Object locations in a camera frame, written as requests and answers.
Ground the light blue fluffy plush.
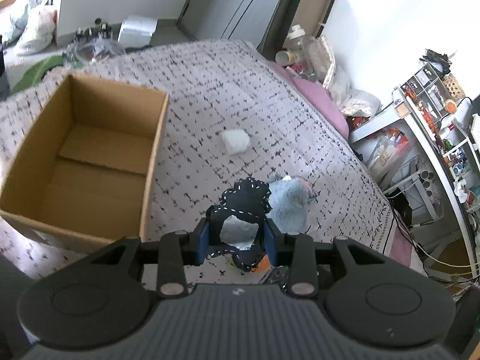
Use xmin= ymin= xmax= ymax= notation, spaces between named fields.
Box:
xmin=268 ymin=175 xmax=317 ymax=233

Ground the black stitched plush toy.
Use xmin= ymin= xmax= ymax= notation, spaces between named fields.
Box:
xmin=206 ymin=177 xmax=272 ymax=272

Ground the small white soft cube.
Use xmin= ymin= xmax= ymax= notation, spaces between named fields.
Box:
xmin=221 ymin=129 xmax=251 ymax=155

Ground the open cardboard box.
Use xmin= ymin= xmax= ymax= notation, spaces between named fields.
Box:
xmin=1 ymin=74 xmax=168 ymax=253

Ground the grid patterned bed blanket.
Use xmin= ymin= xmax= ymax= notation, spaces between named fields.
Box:
xmin=0 ymin=39 xmax=429 ymax=293

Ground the beige crumpled bags pile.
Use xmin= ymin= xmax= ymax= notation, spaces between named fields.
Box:
xmin=307 ymin=35 xmax=382 ymax=118

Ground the pink bed sheet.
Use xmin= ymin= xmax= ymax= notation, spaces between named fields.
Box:
xmin=268 ymin=61 xmax=349 ymax=140

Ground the white cluttered shelf unit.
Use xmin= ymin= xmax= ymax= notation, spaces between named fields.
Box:
xmin=349 ymin=49 xmax=479 ymax=290

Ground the white paper cup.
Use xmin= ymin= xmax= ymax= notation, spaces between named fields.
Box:
xmin=275 ymin=50 xmax=295 ymax=67

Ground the clear plastic bottle white cap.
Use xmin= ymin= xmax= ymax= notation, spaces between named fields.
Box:
xmin=287 ymin=24 xmax=310 ymax=63

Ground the clear crumpled plastic bag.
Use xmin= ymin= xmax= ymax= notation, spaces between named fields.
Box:
xmin=63 ymin=37 xmax=125 ymax=69

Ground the white storage box on floor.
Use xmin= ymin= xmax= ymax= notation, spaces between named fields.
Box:
xmin=118 ymin=16 xmax=158 ymax=48

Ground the green leaf cartoon rug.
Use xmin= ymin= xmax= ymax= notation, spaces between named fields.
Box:
xmin=10 ymin=55 xmax=64 ymax=95

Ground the brown framed board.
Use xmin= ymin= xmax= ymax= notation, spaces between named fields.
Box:
xmin=257 ymin=0 xmax=335 ymax=60

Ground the grey door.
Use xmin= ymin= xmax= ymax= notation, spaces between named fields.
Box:
xmin=177 ymin=0 xmax=289 ymax=48

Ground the white plastic bag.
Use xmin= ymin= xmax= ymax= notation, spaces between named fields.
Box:
xmin=16 ymin=6 xmax=56 ymax=55

